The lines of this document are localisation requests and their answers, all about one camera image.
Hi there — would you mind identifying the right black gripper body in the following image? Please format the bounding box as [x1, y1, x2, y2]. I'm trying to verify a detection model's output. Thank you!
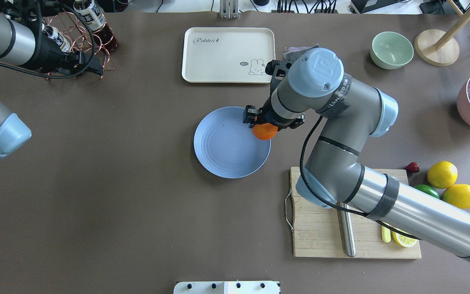
[259, 107, 305, 130]

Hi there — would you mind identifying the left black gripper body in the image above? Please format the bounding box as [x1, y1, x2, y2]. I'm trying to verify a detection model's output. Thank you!
[35, 34, 81, 76]

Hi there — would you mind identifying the orange fruit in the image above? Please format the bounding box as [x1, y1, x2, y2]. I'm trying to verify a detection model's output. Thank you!
[251, 123, 279, 141]

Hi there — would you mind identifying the blue plate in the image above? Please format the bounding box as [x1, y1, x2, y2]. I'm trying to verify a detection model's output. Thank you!
[193, 106, 272, 179]

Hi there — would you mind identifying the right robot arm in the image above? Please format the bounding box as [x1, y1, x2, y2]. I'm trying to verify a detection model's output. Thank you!
[243, 46, 470, 263]

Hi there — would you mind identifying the tea bottle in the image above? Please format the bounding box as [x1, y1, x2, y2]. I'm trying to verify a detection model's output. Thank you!
[42, 23, 71, 53]
[73, 0, 119, 53]

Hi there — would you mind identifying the cream rabbit tray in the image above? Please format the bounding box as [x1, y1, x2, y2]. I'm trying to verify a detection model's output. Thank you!
[181, 27, 275, 84]

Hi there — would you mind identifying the grey folded cloth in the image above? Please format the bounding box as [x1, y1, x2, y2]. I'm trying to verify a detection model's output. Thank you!
[283, 44, 319, 59]

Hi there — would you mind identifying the wooden cutting board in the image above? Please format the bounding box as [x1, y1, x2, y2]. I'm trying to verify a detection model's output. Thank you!
[290, 166, 422, 259]

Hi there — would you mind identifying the steel muddler black tip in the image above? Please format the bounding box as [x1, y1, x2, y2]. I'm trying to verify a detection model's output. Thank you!
[338, 210, 357, 258]

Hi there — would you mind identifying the mint green bowl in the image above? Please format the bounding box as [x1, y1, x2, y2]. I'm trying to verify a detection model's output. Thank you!
[370, 31, 414, 69]

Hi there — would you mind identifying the red strawberry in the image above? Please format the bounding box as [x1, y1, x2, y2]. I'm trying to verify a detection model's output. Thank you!
[404, 162, 420, 174]

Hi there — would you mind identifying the yellow plastic knife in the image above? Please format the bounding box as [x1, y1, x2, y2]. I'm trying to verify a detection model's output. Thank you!
[381, 226, 391, 243]

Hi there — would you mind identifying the green lime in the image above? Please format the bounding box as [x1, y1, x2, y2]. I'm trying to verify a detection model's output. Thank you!
[413, 184, 441, 199]

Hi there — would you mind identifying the wooden cup stand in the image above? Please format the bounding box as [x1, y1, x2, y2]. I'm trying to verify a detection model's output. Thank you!
[414, 0, 470, 67]

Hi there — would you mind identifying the yellow lemon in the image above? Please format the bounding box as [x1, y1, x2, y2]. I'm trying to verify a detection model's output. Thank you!
[427, 161, 458, 189]
[442, 184, 470, 209]

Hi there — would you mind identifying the copper wire bottle rack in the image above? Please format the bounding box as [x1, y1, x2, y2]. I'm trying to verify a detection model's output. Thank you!
[43, 11, 117, 71]

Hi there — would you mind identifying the aluminium frame post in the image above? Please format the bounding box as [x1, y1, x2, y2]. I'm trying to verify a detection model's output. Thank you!
[219, 0, 240, 19]

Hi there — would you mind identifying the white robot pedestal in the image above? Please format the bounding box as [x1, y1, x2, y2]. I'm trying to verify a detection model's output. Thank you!
[173, 281, 281, 294]

